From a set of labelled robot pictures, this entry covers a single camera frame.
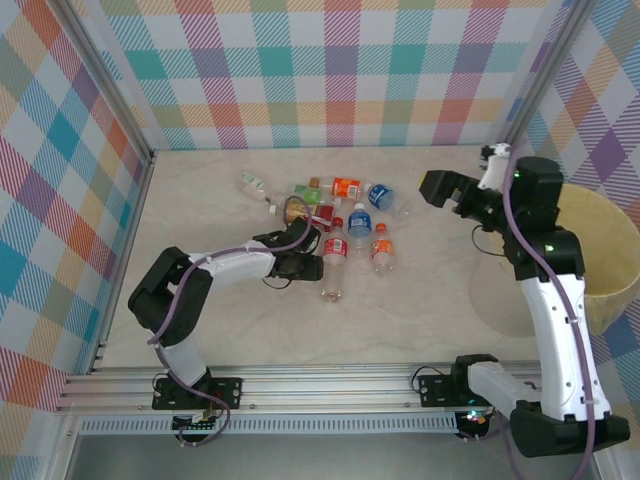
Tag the red label cola bottle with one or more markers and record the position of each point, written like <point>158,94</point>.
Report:
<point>336,247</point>

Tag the yellow plastic bin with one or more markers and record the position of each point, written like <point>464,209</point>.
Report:
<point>600,240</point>

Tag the round waste bin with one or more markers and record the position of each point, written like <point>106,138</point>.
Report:
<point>500,310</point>

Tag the red drink carton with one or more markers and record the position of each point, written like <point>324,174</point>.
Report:
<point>325,215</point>

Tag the blue label bottle white cap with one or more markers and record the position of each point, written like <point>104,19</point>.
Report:
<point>360,223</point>

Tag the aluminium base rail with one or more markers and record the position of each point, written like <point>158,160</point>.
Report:
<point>325,387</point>

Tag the crushed blue label bottle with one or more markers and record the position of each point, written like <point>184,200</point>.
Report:
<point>381,196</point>

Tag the clear bottle white cap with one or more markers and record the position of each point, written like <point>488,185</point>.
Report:
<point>274,209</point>

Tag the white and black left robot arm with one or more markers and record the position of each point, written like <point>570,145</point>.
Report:
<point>235,262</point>

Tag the small green white carton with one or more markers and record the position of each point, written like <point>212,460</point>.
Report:
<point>250,184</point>

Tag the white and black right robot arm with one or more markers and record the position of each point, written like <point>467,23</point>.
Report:
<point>560,340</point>

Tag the green label bottle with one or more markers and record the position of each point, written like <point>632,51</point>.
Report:
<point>307,194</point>

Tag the small circuit board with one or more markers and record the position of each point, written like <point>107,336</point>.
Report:
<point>195,426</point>
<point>472,417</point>

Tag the orange label bottle brown cap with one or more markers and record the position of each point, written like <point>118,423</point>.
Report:
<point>346,187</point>

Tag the aluminium frame post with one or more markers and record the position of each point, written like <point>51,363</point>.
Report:
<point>107,85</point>
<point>542,75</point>

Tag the aluminium table edge rail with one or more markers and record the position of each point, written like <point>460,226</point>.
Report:
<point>125,260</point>

